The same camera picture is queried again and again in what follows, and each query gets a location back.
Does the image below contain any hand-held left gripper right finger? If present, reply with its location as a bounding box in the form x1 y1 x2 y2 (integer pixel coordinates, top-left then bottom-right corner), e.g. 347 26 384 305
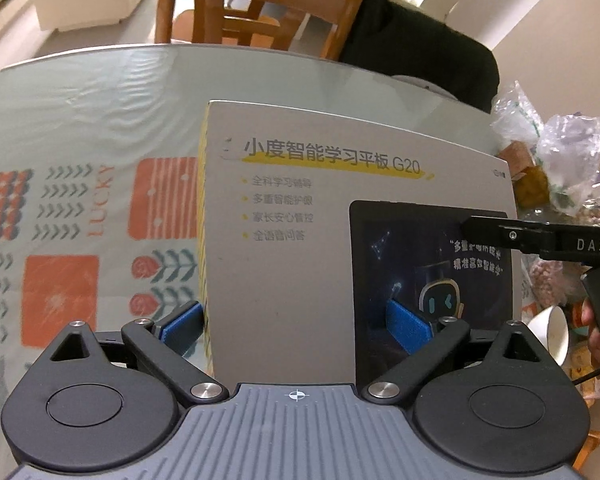
362 300 551 403

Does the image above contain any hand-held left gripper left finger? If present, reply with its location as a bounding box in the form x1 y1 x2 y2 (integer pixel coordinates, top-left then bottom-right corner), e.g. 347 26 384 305
50 301 229 406

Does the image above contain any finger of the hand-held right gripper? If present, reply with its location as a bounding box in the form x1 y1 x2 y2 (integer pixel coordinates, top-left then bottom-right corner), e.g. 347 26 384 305
462 214 544 253

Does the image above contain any white tablet product box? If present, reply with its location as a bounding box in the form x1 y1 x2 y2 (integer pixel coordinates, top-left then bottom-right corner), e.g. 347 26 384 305
197 99 524 402

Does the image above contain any desktop with patterned tablecloth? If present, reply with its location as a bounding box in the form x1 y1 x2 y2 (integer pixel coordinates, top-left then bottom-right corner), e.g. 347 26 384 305
0 42 531 461

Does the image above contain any person's right hand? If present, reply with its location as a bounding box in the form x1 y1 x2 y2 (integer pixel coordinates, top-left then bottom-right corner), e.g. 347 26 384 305
580 299 600 366

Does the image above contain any bag of peanuts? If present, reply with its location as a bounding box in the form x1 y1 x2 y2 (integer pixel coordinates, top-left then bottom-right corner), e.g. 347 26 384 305
529 259 583 312

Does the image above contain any orange carton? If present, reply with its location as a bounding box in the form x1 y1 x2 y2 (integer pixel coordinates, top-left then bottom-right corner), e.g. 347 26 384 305
499 140 537 182

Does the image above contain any white paper cup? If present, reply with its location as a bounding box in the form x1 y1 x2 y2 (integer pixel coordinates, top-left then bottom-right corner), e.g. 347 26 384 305
526 305 572 367

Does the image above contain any crumpled clear plastic bag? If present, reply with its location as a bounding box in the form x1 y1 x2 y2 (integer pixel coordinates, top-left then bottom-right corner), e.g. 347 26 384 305
489 80 544 152

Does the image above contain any black garment on chair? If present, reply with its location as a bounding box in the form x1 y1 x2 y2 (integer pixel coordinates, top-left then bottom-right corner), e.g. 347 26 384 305
339 0 501 112

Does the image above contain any wooden chair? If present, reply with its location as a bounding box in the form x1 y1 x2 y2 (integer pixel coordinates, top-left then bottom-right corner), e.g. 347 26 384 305
154 0 366 61

